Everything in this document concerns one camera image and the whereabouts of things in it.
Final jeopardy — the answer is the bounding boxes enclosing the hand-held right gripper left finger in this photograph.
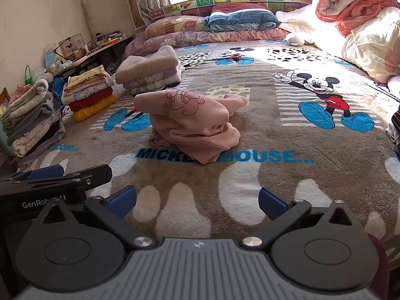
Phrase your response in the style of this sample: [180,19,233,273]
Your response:
[40,185,158,251]

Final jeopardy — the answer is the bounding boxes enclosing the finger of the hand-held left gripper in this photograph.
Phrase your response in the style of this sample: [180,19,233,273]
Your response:
[0,163,113,196]
[0,164,65,182]

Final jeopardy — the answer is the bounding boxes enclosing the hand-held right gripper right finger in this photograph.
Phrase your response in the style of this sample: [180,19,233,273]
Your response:
[239,187,360,251]

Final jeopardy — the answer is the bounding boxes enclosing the pink sweatshirt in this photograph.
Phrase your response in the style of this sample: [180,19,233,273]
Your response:
[134,89,247,165]

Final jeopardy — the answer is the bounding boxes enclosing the stack of grey folded clothes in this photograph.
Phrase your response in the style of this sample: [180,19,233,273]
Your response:
[0,79,67,169]

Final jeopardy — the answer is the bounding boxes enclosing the folded beige and purple clothes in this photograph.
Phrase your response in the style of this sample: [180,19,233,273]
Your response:
[115,45,179,83]

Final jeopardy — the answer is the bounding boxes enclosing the yellow folded knit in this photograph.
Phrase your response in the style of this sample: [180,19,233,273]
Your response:
[73,95,117,123]

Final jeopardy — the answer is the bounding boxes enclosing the cartoon mouse printed blanket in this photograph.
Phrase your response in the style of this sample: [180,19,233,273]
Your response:
[12,39,400,276]

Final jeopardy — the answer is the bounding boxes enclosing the red folded knit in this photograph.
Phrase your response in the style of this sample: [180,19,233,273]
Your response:
[69,87,115,112]

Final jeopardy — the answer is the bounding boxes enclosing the grey floral folded garment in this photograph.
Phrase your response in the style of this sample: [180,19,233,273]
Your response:
[62,83,114,102]

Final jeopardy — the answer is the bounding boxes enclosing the green mesh bag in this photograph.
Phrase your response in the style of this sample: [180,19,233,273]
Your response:
[23,65,36,87]

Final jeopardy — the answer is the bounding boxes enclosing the white floral folded garment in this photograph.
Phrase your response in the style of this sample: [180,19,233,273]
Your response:
[123,72,186,96]

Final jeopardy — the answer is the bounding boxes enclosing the person's dark maroon clothing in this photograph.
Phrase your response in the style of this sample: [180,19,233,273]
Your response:
[365,234,391,300]

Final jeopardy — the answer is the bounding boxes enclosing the cluttered dark desk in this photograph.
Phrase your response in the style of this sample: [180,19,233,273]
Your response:
[52,32,136,79]

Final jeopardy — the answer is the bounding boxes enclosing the purple folded garment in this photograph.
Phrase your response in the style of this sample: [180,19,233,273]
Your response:
[123,65,182,86]

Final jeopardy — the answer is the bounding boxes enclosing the black and white garment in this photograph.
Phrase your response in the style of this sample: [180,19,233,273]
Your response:
[385,104,400,148]

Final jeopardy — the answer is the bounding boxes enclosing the purple floral pillow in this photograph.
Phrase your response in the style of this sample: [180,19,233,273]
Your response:
[124,31,216,59]

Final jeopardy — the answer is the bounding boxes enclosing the white plush toy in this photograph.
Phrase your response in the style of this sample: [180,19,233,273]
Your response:
[285,33,306,46]

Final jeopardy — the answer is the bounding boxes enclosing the pink quilt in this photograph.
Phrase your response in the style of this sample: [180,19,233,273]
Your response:
[175,27,290,44]

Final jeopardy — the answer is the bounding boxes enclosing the orange cartoon pillow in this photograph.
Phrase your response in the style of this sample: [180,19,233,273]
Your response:
[144,15,209,39]

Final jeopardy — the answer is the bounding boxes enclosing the cream folded quilt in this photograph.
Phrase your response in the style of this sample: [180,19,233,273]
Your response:
[341,6,400,84]

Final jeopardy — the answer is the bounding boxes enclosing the blue striped folded quilt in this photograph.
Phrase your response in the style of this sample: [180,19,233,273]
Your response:
[205,3,281,34]

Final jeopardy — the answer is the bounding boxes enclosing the coral folded quilt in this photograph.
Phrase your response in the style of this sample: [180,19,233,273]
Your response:
[315,0,399,37]

